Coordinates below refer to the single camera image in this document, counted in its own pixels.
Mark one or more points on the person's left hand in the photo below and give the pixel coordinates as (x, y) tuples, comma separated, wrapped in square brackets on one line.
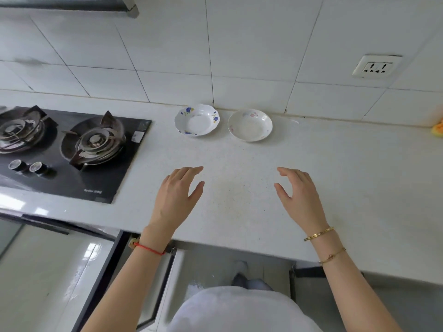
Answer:
[(173, 203)]

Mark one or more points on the person's right hand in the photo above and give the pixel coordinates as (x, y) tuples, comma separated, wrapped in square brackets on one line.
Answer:
[(304, 203)]

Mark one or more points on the person's left thumb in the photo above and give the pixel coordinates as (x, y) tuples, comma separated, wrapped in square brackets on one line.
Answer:
[(197, 191)]

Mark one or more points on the person's right thumb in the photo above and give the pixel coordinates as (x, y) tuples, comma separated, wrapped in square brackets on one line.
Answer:
[(282, 191)]

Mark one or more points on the person's left forearm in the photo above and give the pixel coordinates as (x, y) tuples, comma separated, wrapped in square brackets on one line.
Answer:
[(128, 283)]

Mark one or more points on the person's right forearm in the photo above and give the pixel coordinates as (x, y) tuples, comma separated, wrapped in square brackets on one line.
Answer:
[(349, 283)]

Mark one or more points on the wide gold bangle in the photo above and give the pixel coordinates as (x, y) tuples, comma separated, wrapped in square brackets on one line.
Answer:
[(318, 234)]

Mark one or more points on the white bowl with blue flowers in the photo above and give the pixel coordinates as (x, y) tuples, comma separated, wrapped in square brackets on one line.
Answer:
[(197, 120)]

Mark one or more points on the white bowl with pink flowers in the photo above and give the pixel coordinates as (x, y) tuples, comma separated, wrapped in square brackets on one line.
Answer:
[(250, 126)]

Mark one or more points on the white sticker on hob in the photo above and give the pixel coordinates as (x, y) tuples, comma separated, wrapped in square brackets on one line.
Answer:
[(137, 136)]

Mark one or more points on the person's blue jeans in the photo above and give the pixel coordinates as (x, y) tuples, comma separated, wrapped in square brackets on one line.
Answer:
[(251, 283)]

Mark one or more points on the gas burner with pan support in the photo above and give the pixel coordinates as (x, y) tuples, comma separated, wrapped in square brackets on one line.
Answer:
[(95, 141), (19, 129)]

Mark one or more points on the black-framed cabinet door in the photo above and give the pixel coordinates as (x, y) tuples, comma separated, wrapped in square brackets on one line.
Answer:
[(103, 273)]

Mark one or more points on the person's white shirt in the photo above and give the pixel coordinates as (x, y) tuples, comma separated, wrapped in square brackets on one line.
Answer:
[(238, 311)]

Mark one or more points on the black glass gas hob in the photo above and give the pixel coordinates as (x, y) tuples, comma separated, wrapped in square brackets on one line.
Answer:
[(52, 179)]

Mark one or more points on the silver hob knob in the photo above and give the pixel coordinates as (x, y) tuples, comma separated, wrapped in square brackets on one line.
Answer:
[(17, 165), (38, 168)]

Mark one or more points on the yellow orange sponge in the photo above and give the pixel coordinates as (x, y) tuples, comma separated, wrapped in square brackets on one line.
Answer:
[(439, 127)]

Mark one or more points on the steel range hood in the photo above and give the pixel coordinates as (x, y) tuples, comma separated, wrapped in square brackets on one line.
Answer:
[(69, 3)]

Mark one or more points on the white wall socket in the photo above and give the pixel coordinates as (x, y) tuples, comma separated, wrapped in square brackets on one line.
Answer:
[(376, 67)]

